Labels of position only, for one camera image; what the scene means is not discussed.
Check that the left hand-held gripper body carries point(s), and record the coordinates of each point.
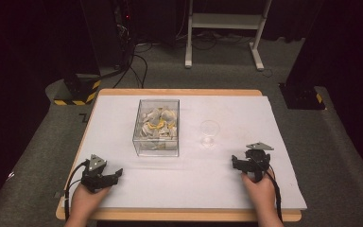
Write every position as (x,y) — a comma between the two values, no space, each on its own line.
(95,179)

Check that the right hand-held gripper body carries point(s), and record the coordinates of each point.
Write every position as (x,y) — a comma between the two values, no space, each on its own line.
(258,160)

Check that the clear plastic drawer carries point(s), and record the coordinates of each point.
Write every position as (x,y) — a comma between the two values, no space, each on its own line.
(157,152)

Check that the pile of tea bags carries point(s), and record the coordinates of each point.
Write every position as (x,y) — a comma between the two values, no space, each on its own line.
(159,124)

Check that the clear plastic box shell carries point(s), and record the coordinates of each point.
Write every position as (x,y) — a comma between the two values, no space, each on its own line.
(141,103)

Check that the person's left hand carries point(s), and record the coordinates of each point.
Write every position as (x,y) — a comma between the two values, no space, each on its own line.
(86,201)

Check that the person's right hand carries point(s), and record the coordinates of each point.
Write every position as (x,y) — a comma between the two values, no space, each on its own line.
(260,195)

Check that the white table mat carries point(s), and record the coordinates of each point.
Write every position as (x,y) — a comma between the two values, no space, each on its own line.
(233,189)

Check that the grey tape piece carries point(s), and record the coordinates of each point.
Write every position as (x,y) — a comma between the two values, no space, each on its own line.
(58,195)

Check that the clear plastic cup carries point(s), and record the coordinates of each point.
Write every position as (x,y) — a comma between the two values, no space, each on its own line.
(209,128)

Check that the wooden table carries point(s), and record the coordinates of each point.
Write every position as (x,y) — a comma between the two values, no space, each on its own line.
(176,215)

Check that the black stand base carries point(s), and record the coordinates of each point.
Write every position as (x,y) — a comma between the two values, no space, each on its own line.
(301,96)

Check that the black stand with striped base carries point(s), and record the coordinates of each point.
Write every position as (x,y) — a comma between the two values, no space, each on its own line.
(75,91)

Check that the white metal stand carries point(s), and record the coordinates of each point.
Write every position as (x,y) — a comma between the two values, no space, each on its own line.
(227,21)

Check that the dark equipment rack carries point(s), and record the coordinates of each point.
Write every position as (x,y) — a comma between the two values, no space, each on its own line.
(124,31)

